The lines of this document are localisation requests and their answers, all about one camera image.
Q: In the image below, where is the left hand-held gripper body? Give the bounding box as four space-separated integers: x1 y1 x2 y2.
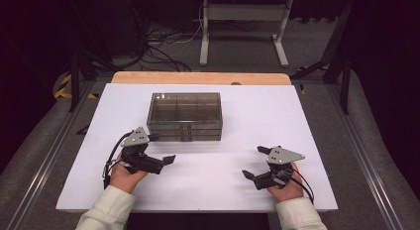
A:
119 126 165 175

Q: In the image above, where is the person's left hand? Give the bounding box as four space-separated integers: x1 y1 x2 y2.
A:
109 152 149 194

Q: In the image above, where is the left hand-held gripper black cable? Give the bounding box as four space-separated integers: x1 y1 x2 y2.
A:
102 131 134 190

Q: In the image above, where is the yellow black floor tape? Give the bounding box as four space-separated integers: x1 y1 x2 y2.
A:
53 73 100 100

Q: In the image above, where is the aluminium floor rail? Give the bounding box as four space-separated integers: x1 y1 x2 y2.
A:
5 80 97 230
325 84 406 230

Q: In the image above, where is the right hand-held gripper black cable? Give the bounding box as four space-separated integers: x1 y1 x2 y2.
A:
290 169 315 205

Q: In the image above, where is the person's right hand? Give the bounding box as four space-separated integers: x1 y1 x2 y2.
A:
266 164 305 203

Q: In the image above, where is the white metal desk frame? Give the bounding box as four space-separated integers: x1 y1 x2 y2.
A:
198 0 294 68

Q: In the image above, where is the black metal stand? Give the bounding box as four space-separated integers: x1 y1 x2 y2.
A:
290 1 354 116
67 51 115 113

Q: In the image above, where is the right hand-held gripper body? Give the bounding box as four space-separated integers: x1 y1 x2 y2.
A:
253 146 306 191

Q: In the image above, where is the bundle of floor cables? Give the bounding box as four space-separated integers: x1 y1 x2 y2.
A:
125 0 203 73

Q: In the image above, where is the smoked clear drawer box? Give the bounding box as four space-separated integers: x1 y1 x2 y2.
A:
146 91 224 143

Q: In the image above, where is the hand-held gripper black cable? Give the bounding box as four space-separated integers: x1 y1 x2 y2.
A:
102 131 134 190
290 169 315 205

